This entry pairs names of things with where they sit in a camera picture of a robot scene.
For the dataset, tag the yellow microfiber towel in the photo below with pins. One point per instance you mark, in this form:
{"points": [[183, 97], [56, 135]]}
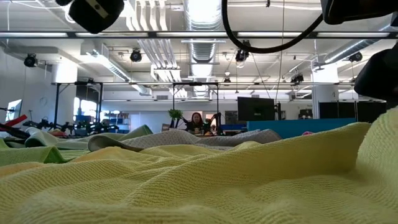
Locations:
{"points": [[199, 186]]}

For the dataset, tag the green leafy potted plant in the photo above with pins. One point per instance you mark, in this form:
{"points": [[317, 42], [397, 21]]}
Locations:
{"points": [[175, 113]]}

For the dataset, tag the black partition panels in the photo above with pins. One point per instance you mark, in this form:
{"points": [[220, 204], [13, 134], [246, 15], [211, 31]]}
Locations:
{"points": [[342, 110]]}

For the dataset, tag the blue plastic bin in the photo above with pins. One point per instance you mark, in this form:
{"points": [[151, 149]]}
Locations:
{"points": [[295, 127]]}

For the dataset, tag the small black robot arm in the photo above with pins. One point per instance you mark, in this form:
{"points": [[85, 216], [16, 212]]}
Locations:
{"points": [[217, 119]]}

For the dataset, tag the background black robot arms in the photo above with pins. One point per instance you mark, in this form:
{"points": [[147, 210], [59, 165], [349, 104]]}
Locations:
{"points": [[93, 127]]}

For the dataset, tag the black ceiling spotlight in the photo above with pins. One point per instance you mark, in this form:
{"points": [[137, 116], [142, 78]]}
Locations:
{"points": [[355, 56], [136, 55], [30, 60], [241, 56], [297, 77]]}

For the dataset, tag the person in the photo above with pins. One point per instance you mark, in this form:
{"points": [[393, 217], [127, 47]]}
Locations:
{"points": [[196, 119]]}

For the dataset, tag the black rig frame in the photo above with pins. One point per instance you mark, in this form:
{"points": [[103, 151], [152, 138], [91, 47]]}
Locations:
{"points": [[100, 102], [195, 83]]}

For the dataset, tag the grey waffle towel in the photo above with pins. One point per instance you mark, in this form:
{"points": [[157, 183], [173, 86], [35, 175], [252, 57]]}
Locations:
{"points": [[174, 138]]}

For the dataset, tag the black computer monitor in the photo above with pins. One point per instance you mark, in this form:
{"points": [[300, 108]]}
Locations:
{"points": [[255, 109]]}

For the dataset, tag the silver ceiling duct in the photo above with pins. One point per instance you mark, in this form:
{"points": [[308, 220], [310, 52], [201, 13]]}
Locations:
{"points": [[202, 49]]}

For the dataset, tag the bright white monitor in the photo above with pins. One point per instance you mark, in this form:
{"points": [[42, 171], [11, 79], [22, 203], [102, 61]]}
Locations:
{"points": [[15, 109]]}

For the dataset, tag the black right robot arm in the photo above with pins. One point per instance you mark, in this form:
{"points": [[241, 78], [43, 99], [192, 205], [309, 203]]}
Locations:
{"points": [[382, 77]]}

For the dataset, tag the pale green microfiber towel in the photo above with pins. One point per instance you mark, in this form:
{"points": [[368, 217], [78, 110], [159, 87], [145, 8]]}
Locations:
{"points": [[133, 133]]}

